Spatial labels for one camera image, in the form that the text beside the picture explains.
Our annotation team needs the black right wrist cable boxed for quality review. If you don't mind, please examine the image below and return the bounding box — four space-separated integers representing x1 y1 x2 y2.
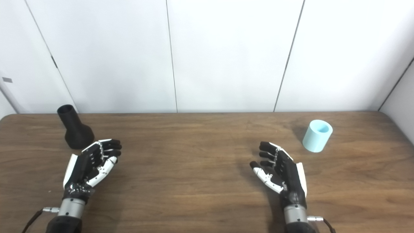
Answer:
307 216 336 233

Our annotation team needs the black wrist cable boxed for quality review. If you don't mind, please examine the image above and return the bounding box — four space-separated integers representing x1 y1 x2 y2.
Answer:
22 207 60 233
307 216 336 233

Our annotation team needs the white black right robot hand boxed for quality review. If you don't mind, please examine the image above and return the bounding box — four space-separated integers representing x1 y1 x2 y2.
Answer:
250 141 308 209

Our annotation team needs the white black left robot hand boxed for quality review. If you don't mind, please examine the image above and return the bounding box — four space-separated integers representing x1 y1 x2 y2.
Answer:
63 139 123 203

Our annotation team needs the light-blue hose piece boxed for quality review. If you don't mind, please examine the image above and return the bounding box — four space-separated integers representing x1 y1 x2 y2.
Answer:
302 120 333 153

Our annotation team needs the black flared nozzle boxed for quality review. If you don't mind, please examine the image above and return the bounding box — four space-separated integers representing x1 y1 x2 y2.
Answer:
57 104 95 150

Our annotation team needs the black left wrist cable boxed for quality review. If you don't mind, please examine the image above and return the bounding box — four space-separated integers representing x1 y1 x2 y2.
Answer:
22 207 60 233

